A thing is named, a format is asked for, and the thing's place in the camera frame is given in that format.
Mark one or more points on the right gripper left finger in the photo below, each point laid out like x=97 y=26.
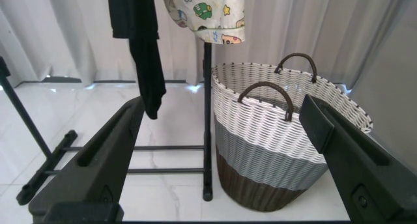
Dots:
x=94 y=172

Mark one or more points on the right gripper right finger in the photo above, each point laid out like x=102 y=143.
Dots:
x=358 y=165

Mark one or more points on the black garment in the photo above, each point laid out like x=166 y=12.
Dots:
x=146 y=71

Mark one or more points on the cream printed garment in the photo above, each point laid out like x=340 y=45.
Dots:
x=211 y=22

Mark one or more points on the white laundry basket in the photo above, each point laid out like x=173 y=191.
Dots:
x=260 y=129

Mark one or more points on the black clothes rack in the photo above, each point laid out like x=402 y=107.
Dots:
x=207 y=120

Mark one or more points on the white curtain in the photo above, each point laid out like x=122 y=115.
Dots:
x=293 y=22

